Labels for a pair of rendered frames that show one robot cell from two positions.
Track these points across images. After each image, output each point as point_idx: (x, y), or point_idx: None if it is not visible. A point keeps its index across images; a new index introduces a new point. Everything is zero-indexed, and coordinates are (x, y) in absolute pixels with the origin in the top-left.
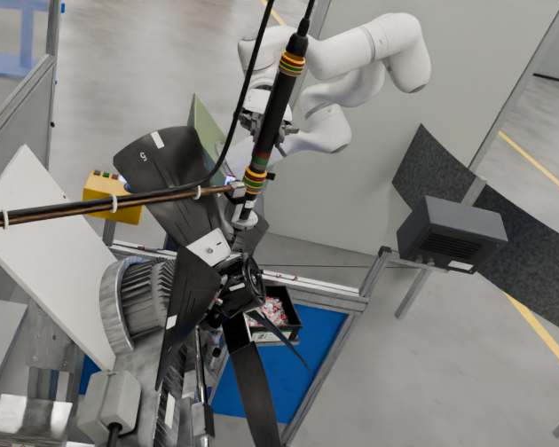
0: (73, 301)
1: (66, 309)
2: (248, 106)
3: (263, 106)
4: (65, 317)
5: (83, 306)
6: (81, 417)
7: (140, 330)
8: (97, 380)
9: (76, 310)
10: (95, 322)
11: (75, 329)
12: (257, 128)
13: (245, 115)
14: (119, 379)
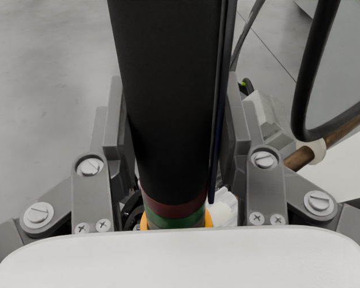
0: None
1: (359, 147)
2: (346, 238)
3: (240, 280)
4: (354, 142)
5: (347, 181)
6: (282, 105)
7: None
8: (286, 128)
9: (350, 165)
10: (324, 189)
11: (335, 151)
12: (231, 71)
13: (320, 191)
14: (268, 114)
